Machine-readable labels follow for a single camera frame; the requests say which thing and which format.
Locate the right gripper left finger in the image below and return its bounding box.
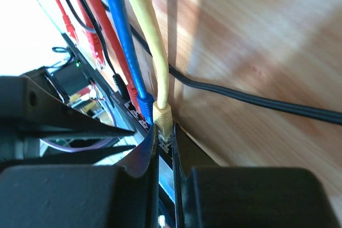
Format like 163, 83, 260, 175
1, 126, 159, 227

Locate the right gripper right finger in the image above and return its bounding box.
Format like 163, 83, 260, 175
172, 124, 340, 227

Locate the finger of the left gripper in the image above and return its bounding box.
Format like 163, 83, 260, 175
1, 145, 135, 172
1, 76, 133, 133

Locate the yellow ethernet cable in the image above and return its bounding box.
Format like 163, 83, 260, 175
119, 0, 172, 142

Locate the thin black power cable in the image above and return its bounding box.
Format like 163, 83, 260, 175
49, 0, 130, 99

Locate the black ethernet cable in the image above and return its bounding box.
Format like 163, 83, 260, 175
101, 0, 342, 126

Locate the blue ethernet cable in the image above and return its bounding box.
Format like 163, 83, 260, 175
98, 0, 156, 126

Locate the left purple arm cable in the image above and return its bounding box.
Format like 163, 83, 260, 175
40, 107, 118, 154

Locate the black network switch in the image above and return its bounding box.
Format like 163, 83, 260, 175
61, 33, 222, 228

